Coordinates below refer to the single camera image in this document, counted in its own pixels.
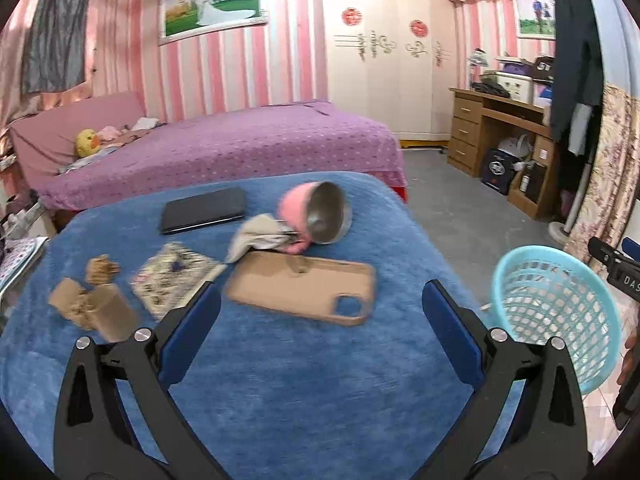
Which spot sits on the white storage box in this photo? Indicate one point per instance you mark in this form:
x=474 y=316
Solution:
x=520 y=87

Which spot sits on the cream wardrobe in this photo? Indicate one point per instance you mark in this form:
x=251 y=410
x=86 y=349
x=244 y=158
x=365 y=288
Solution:
x=394 y=61

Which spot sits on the yellow duck plush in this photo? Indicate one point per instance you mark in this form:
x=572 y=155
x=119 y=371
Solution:
x=87 y=143

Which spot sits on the floral curtain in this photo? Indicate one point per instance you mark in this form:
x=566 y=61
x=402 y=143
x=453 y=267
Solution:
x=614 y=178

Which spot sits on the brown paper cup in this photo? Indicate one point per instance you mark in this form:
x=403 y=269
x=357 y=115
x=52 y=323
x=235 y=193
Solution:
x=109 y=313

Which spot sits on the beige drawstring pouch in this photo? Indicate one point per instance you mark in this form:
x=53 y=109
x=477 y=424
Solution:
x=261 y=232

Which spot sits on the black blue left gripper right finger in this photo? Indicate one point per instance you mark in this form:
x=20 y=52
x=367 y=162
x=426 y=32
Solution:
x=524 y=418

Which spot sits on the brown paper ball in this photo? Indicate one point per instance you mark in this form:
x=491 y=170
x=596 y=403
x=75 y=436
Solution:
x=73 y=302

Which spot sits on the framed wedding photo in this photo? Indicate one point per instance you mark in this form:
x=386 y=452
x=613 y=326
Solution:
x=181 y=19

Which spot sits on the person's right hand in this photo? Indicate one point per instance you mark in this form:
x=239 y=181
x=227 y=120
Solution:
x=628 y=360

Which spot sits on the pink headboard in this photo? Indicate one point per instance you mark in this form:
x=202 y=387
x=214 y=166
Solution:
x=44 y=143

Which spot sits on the black phone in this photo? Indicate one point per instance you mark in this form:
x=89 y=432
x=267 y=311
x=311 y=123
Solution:
x=194 y=212

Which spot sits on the light blue mesh basket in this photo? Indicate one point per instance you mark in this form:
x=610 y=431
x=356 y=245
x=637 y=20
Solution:
x=539 y=292

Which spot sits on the grey hanging cloth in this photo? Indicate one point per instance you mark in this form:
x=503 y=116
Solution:
x=54 y=56

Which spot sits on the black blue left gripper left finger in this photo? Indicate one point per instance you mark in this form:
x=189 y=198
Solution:
x=116 y=418

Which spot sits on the black box under desk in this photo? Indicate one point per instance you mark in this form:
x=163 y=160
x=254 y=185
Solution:
x=498 y=169

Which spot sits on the purple dotted bedspread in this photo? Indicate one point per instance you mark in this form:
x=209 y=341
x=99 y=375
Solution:
x=259 y=142

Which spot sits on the small brown paper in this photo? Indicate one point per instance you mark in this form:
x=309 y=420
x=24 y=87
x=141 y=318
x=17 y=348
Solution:
x=101 y=270

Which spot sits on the blue quilted blanket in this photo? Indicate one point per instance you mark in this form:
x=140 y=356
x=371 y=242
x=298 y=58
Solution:
x=271 y=396

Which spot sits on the wooden desk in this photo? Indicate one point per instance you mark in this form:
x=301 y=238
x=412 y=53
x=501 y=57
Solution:
x=482 y=122

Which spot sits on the patterned folded bedding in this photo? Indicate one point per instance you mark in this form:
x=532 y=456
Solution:
x=20 y=255

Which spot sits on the small framed couple photo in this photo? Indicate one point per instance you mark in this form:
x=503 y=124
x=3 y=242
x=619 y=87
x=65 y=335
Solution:
x=535 y=19

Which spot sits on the tan phone case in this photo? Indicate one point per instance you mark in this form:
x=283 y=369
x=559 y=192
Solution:
x=321 y=289

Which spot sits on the printed snack wrapper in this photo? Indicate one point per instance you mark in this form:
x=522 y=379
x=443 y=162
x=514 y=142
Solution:
x=171 y=278

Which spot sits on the dark hanging coat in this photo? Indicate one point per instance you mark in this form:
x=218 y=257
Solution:
x=577 y=68

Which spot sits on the white fan base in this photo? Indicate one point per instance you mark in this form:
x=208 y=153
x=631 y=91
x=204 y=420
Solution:
x=558 y=232

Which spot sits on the pink steel-lined cup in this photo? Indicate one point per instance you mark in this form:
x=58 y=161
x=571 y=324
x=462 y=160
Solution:
x=318 y=212

